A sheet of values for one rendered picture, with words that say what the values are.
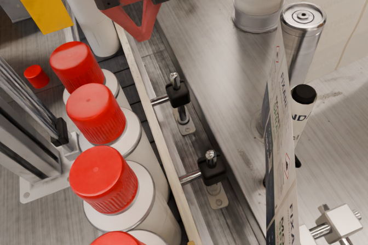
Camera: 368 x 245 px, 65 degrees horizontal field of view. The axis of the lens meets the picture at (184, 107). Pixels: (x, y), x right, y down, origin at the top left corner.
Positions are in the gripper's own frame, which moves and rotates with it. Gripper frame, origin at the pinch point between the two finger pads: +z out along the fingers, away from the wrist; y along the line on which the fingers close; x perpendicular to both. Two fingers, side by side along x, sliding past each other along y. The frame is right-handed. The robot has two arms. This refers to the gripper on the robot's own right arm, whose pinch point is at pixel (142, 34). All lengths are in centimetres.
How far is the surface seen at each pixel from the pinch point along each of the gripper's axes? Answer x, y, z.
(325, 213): -7.4, -24.2, 0.2
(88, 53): 5.0, -8.5, -6.9
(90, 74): 5.5, -9.3, -5.5
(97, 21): 5.4, 13.1, 5.9
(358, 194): -17.4, -22.4, 13.3
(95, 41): 7.1, 13.2, 9.5
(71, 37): 9.6, 10.7, 5.6
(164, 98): -0.2, -1.9, 10.6
